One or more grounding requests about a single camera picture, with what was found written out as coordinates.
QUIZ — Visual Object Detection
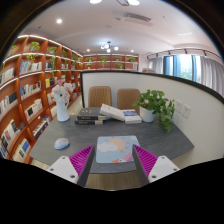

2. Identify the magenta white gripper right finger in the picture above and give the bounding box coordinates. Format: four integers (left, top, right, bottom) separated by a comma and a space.
132, 145, 179, 186

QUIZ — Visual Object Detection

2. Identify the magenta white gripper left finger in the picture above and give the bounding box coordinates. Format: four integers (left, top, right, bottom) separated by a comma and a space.
47, 145, 95, 187

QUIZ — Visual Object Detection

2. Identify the white computer mouse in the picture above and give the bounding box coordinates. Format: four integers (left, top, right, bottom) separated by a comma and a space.
54, 138, 69, 150

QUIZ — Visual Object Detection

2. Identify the pastel cloud mouse pad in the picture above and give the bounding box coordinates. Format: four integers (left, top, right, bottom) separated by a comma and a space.
96, 135, 139, 164

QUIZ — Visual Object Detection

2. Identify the bottom dark book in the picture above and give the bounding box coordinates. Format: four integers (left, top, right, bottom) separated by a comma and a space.
74, 120, 104, 125

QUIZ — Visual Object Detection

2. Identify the dark book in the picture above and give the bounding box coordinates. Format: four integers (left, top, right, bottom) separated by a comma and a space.
74, 120, 104, 125
77, 115, 106, 120
77, 107, 100, 117

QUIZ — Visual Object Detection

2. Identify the middle dark book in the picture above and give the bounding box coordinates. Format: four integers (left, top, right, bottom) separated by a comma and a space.
77, 115, 106, 120

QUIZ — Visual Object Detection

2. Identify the white blue flat book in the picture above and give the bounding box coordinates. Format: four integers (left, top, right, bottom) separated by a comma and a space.
123, 109, 142, 124

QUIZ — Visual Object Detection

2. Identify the top dark book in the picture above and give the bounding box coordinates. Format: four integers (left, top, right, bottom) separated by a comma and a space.
77, 107, 100, 117

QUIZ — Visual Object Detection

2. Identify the leaning white book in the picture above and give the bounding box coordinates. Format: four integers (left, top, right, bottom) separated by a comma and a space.
100, 104, 125, 121

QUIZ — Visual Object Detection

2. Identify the potted green plant white pot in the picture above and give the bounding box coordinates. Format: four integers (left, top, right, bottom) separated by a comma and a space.
134, 90, 175, 133

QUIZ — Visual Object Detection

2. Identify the right tan chair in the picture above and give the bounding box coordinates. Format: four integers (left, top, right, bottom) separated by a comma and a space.
117, 88, 140, 113

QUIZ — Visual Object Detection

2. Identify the tan chair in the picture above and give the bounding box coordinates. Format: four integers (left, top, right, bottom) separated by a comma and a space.
117, 88, 140, 113
88, 86, 111, 107

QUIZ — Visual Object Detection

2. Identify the white partition with black rim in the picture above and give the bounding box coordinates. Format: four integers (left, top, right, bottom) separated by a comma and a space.
81, 70, 224, 168

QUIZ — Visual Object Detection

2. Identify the left tan chair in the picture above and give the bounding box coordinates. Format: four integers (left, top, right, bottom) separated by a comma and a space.
88, 86, 111, 107

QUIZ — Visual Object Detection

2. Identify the white vase with flowers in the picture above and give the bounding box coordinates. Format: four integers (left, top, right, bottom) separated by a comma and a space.
51, 80, 73, 122

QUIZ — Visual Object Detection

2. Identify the back wooden shelf with plants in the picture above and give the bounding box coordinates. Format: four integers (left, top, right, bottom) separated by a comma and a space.
83, 54, 139, 71

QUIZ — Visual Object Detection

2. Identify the grey window curtain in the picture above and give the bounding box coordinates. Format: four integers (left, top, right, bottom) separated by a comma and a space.
201, 57, 224, 97

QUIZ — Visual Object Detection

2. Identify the ceiling chandelier lamp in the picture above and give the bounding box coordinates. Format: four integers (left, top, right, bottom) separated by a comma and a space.
101, 41, 119, 53

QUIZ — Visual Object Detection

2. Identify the white wall socket panel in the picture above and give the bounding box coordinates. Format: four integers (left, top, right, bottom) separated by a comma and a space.
175, 100, 191, 119

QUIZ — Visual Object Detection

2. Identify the wooden bookshelf wall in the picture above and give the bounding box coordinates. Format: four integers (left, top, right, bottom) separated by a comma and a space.
0, 34, 83, 163

